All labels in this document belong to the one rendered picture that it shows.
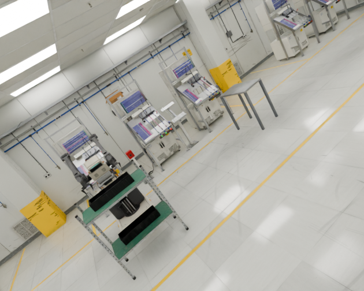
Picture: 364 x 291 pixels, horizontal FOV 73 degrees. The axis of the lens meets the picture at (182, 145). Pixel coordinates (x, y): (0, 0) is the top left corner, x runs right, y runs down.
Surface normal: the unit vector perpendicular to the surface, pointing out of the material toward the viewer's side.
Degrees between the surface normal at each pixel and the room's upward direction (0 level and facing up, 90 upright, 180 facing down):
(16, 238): 89
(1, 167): 90
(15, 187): 90
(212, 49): 90
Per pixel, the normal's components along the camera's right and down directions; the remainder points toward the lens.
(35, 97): 0.41, 0.11
